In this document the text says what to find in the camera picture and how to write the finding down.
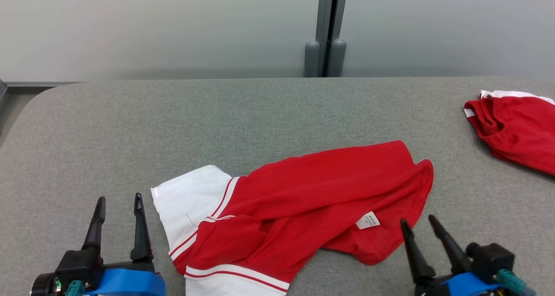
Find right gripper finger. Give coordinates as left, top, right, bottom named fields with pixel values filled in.
left=428, top=215, right=472, bottom=274
left=400, top=218, right=437, bottom=285

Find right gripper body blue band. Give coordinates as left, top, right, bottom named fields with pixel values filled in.
left=414, top=272, right=503, bottom=296

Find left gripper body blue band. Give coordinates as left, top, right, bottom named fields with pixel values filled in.
left=87, top=261, right=166, bottom=296

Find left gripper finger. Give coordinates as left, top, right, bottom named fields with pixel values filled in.
left=82, top=196, right=107, bottom=251
left=130, top=193, right=154, bottom=262

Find red jersey with black print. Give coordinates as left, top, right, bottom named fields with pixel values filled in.
left=150, top=140, right=434, bottom=296

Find red shorts with white bands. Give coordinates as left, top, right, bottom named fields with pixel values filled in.
left=463, top=90, right=555, bottom=176

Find right camera cable teal plug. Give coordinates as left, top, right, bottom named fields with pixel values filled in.
left=496, top=269, right=537, bottom=296

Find grey metal partition end frame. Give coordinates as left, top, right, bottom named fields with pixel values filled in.
left=0, top=80, right=84, bottom=101

